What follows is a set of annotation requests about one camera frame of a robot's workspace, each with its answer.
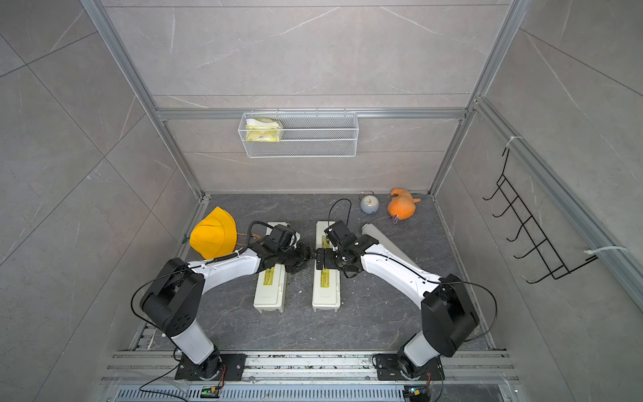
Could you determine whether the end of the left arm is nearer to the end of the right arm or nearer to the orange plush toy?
the end of the right arm

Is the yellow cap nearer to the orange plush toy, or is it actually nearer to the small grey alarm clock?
the small grey alarm clock

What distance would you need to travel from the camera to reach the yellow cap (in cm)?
101

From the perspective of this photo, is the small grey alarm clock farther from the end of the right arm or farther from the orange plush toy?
the end of the right arm

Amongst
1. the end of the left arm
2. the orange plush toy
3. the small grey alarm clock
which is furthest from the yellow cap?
the orange plush toy

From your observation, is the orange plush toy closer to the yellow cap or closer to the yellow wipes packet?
the yellow wipes packet

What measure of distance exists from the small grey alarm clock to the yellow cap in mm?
586

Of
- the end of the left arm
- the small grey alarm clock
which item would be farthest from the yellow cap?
the small grey alarm clock

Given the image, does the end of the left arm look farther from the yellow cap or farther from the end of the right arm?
the yellow cap

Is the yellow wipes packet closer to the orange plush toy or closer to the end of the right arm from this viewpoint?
the end of the right arm

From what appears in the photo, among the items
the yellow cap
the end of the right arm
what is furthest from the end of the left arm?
the yellow cap

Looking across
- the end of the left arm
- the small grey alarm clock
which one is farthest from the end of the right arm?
the small grey alarm clock

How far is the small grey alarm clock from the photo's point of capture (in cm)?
113
